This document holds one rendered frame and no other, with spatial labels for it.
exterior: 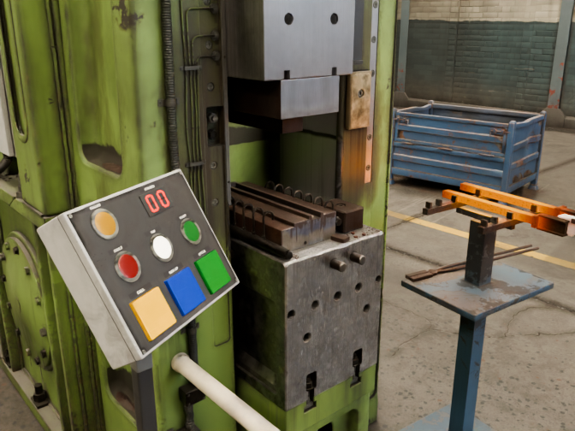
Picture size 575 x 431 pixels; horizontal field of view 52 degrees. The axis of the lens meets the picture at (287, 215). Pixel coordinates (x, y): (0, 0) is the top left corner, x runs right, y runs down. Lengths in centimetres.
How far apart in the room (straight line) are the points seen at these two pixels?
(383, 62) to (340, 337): 86
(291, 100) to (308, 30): 17
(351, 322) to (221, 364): 40
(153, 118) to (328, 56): 47
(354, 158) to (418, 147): 366
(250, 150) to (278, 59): 64
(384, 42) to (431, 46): 853
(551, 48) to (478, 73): 118
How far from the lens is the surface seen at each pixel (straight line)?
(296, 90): 149
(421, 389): 269
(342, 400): 190
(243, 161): 202
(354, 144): 187
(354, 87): 181
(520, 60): 968
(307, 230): 160
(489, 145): 525
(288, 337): 160
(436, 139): 545
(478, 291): 197
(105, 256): 106
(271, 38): 143
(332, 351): 175
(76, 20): 175
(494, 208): 191
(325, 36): 154
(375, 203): 202
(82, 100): 177
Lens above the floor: 151
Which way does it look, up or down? 19 degrees down
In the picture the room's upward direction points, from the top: straight up
